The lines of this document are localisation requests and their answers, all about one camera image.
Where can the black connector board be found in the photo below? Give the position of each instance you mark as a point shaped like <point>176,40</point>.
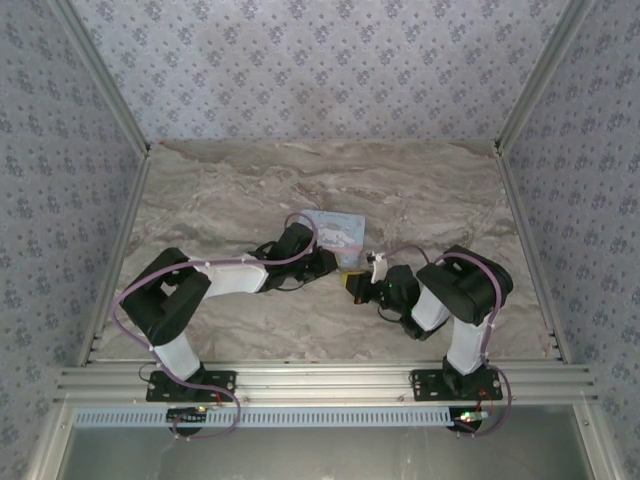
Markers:
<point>470,419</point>
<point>186,414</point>

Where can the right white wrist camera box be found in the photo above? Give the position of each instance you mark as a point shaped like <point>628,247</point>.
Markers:
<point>377,265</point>

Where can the right black connector board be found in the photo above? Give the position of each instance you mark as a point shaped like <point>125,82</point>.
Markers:
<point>470,419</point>

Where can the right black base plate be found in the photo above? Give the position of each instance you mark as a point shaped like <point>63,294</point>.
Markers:
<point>427,386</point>

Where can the blue cartoon tin box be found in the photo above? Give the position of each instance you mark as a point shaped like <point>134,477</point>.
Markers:
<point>345,230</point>

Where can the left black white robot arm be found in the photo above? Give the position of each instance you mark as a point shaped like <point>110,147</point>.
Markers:
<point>165,300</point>

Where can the aluminium cross rail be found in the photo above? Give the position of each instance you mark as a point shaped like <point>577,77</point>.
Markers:
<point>320,381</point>

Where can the left black connector board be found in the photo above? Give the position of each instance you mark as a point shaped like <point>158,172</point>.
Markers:
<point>186,414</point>

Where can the aluminium frame post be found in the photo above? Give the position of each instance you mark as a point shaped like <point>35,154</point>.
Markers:
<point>100,75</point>
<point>545,75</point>

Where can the aluminium side rail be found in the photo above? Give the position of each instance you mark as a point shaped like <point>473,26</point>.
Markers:
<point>525,235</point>
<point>131,215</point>

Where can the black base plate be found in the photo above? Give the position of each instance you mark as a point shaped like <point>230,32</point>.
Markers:
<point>427,386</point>
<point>222,382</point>

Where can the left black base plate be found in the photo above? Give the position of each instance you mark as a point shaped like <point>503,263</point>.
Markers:
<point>222,382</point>

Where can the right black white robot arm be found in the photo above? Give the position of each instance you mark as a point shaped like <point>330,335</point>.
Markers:
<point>470,290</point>

